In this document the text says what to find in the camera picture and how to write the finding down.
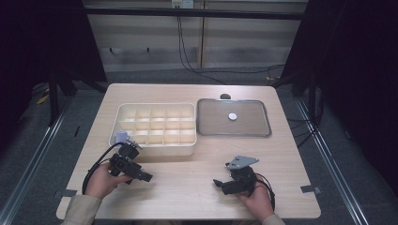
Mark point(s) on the cream divided storage box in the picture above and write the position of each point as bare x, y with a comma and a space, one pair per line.
162, 151

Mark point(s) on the dark round table grommet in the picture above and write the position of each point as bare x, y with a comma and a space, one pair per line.
225, 96

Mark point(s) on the white wall outlet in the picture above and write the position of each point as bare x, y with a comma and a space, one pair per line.
182, 3

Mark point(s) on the person's right hand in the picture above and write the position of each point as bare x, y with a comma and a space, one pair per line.
261, 203

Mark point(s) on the black curtain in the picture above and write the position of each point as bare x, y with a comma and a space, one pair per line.
37, 37
359, 62

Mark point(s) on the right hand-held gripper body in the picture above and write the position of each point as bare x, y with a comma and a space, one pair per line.
244, 181

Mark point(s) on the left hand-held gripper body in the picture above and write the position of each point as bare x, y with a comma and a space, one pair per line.
123, 165

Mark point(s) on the black metal stand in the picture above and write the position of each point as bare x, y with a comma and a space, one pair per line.
312, 100
53, 103

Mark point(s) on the black horizontal bar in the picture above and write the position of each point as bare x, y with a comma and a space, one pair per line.
219, 14

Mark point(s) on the lilac sock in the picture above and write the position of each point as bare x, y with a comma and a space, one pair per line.
122, 136

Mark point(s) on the person's left hand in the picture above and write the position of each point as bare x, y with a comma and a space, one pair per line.
101, 184

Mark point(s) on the grey tape strip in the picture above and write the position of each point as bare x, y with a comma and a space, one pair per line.
310, 189
65, 193

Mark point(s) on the short black floor tape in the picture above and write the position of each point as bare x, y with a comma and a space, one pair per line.
76, 131

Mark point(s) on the yellow object on floor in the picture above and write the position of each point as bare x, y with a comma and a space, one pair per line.
42, 100

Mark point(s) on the small white round disc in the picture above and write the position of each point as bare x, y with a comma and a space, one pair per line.
232, 116

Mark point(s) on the metal floor rail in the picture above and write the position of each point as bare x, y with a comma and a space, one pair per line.
331, 168
31, 168

